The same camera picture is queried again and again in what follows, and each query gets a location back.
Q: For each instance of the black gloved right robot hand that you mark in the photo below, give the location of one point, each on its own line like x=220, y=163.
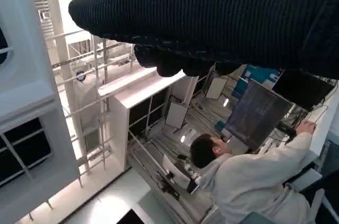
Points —
x=212, y=17

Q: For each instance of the white square light panel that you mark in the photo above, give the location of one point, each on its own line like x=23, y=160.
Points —
x=176, y=115
x=215, y=88

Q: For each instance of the blue poster board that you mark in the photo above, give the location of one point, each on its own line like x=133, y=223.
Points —
x=260, y=75

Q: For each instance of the lit computer monitor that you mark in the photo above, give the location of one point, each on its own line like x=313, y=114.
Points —
x=257, y=115

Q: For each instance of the small teal box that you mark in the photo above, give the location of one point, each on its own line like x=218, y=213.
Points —
x=220, y=126

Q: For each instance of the black computer monitor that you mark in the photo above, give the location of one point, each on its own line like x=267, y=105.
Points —
x=302, y=89

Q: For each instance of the small round blue sign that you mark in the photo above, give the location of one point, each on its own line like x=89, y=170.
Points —
x=80, y=76

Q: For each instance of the white framed window block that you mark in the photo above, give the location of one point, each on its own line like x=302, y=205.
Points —
x=119, y=128

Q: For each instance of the white desk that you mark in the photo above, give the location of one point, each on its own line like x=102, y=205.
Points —
x=325, y=123

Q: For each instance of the person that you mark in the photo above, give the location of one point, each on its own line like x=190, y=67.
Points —
x=251, y=181

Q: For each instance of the white pillar with dark panes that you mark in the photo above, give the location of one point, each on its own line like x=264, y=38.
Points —
x=26, y=75

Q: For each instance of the grey office chair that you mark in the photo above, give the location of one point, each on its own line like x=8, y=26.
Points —
x=254, y=219

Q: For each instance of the black panel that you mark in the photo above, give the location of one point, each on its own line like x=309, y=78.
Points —
x=131, y=217

